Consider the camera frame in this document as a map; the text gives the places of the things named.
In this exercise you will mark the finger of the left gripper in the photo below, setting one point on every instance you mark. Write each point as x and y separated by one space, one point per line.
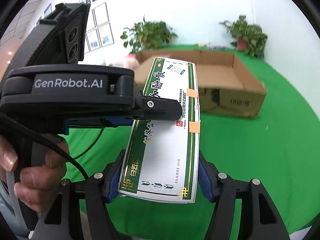
160 108
115 122

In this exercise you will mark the right potted plant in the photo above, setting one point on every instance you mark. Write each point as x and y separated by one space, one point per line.
248 38

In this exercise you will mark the green table cloth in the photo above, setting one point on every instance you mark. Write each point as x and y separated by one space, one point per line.
280 147

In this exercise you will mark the person's left hand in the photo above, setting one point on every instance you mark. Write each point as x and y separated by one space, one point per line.
37 184

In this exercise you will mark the large open cardboard box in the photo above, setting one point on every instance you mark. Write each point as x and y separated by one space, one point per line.
226 86

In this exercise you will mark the patterned flat packet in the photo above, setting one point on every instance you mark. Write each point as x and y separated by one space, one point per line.
214 47

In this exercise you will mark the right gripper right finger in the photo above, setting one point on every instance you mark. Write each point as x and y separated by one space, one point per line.
259 219

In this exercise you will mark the potted plant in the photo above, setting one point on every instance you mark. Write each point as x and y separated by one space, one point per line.
148 35
248 38

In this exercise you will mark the left potted plant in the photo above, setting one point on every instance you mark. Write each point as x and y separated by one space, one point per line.
148 35

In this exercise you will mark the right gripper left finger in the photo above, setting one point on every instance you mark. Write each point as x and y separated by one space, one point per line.
62 219

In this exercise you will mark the green white medicine box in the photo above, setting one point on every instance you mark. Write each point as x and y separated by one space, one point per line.
162 157

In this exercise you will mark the pink pig plush toy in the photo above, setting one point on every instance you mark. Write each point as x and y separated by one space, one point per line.
130 62

